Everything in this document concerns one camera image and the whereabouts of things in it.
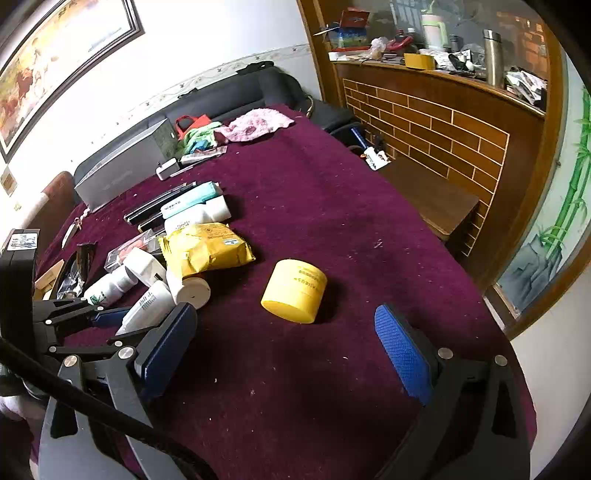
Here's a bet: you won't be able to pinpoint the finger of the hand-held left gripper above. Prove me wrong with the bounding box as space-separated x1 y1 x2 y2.
33 298 131 333
47 323 163 357

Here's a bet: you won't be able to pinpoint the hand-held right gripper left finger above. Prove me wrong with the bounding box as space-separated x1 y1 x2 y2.
39 302 199 480

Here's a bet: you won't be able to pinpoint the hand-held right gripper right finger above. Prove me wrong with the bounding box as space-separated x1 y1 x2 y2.
374 304 532 480

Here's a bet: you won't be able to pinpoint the yellow foil packet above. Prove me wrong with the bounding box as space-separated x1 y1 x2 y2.
159 223 257 280

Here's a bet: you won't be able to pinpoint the yellow round jar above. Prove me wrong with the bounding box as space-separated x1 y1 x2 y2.
261 258 328 325

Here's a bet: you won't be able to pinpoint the white bottle green label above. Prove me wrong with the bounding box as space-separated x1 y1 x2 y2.
83 265 139 308

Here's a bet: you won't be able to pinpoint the white squeeze tube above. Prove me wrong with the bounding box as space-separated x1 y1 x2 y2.
115 280 177 336

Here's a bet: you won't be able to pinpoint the small white bottle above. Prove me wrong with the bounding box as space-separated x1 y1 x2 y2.
122 248 167 287

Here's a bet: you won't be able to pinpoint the white round-base bottle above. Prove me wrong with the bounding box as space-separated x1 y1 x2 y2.
165 272 212 310

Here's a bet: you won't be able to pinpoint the clear package red item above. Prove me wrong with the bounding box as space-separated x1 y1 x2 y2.
104 229 160 273

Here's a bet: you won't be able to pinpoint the brown chair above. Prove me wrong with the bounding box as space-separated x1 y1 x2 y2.
25 171 77 241

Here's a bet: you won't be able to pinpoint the black marker grey caps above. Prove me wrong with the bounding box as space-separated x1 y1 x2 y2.
127 187 198 226

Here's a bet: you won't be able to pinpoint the black marker yellow-green caps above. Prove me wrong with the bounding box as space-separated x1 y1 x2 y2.
124 182 195 221

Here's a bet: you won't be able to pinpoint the large white bottle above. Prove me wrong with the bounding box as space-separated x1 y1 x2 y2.
164 195 232 234

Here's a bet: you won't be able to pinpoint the teal and white tube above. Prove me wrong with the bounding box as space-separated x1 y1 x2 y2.
161 181 223 220

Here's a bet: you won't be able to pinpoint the silver grey box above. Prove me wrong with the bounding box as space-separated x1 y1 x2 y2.
74 119 179 213

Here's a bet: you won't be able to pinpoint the white charger plug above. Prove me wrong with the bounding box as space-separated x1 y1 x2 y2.
156 158 181 181

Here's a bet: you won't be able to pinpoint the wooden bench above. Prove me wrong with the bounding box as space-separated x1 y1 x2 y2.
379 157 481 241

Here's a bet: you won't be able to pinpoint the toothbrush in clear pack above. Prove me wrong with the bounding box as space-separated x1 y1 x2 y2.
179 147 229 166

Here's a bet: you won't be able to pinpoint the green cloth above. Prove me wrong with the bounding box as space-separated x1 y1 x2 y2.
178 121 223 155

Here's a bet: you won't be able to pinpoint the framed horse painting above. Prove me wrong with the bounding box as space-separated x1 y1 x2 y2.
0 0 145 163

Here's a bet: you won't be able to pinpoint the pink towel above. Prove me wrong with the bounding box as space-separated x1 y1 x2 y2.
215 108 295 143

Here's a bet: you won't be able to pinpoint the wooden brick-pattern counter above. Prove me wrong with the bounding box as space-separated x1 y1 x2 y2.
298 0 567 296

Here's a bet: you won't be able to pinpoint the yellow box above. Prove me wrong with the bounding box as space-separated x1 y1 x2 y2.
404 53 437 71

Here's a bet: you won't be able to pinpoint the steel thermos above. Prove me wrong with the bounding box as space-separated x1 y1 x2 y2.
482 29 505 89

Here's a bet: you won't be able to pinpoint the white green cup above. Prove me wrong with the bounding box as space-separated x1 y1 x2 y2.
420 11 450 52

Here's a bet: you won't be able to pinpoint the colourful printed box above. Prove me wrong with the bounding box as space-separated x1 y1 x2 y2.
329 8 371 49

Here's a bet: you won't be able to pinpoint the black cable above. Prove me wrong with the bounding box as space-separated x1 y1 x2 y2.
0 339 218 480

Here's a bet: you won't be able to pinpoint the key chain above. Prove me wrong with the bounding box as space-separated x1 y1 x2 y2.
60 208 91 250

